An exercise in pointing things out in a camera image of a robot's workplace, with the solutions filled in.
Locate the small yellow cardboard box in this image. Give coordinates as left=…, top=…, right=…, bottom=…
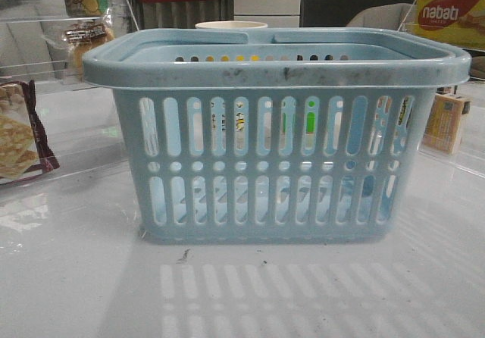
left=421, top=94, right=471, bottom=155

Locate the clear acrylic shelf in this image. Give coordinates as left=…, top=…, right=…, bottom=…
left=405, top=0, right=484, bottom=177
left=1, top=0, right=126, bottom=197

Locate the white paper cup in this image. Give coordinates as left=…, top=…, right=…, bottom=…
left=195, top=20, right=268, bottom=30

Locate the clear acrylic left shelf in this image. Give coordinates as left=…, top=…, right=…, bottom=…
left=1, top=0, right=126, bottom=197

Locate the grey armchair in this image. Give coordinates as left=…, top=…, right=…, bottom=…
left=346, top=3, right=415, bottom=31

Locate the yellow nabati wafer box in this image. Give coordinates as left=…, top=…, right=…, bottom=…
left=408, top=0, right=484, bottom=50

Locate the clear acrylic right shelf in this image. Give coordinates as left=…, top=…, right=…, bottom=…
left=405, top=0, right=484, bottom=177

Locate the packaged bread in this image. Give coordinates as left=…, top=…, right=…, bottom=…
left=62, top=20, right=114, bottom=80

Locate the light blue plastic basket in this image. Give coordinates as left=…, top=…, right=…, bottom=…
left=83, top=27, right=471, bottom=244

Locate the brown cracker snack package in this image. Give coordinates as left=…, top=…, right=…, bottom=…
left=1, top=80, right=60, bottom=185

